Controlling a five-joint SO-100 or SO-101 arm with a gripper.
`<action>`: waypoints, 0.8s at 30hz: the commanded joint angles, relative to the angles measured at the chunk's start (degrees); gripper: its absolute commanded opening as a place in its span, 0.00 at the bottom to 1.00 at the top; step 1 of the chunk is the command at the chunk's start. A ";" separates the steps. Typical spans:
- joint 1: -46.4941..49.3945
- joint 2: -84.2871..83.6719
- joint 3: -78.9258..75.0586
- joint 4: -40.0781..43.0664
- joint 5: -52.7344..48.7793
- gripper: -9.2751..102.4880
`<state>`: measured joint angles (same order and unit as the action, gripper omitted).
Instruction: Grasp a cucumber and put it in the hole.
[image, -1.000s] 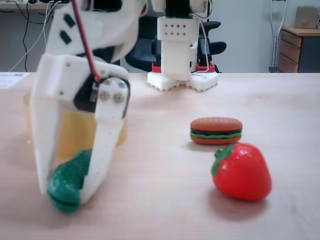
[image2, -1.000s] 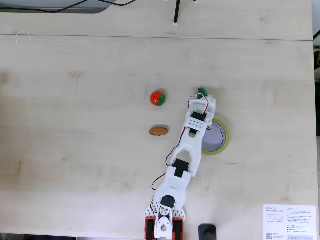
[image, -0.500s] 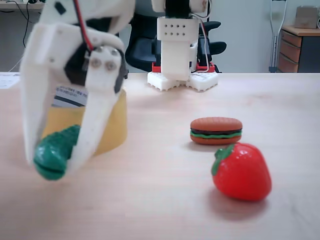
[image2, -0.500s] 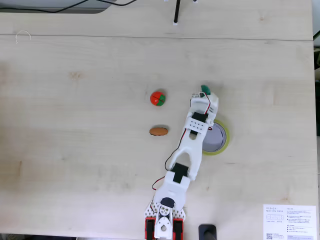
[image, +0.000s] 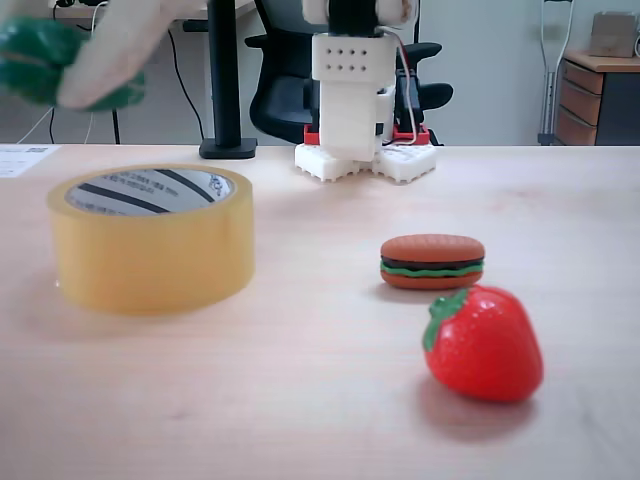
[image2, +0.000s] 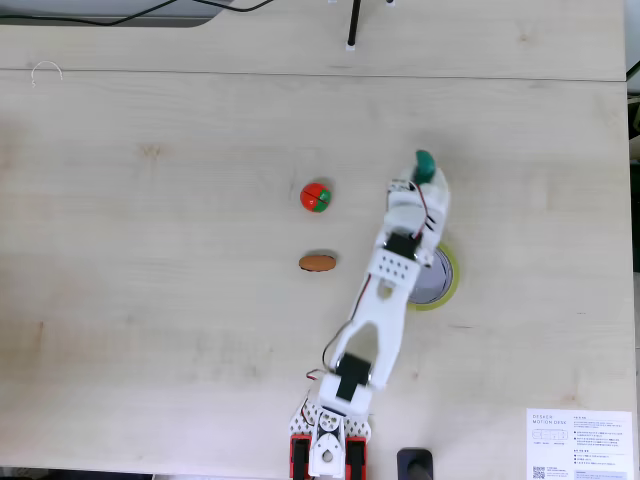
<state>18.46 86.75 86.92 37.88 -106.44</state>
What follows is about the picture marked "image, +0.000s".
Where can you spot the green toy cucumber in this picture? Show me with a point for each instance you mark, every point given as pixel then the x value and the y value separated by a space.
pixel 30 60

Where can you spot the background office desk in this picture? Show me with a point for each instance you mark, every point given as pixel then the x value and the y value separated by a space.
pixel 70 13

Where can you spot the black monitor stand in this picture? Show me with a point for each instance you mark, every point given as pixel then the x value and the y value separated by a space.
pixel 222 75

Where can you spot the white printed paper sheet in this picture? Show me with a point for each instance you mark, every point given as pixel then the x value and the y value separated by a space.
pixel 20 160

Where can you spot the black office chair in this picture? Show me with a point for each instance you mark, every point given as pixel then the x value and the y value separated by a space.
pixel 270 105

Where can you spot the clear packing tape roll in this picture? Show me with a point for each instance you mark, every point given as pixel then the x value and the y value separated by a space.
pixel 150 260

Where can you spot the toy hamburger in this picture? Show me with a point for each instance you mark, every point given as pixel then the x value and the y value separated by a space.
pixel 430 247

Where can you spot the grey metal crutch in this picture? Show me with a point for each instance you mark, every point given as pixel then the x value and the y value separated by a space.
pixel 549 90

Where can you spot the wooden drawer cabinet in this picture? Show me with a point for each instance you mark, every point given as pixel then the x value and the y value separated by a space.
pixel 575 100

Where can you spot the red toy strawberry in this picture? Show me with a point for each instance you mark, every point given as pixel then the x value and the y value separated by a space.
pixel 485 345

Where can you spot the brown cardboard box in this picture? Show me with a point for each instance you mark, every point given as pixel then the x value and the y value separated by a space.
pixel 612 35

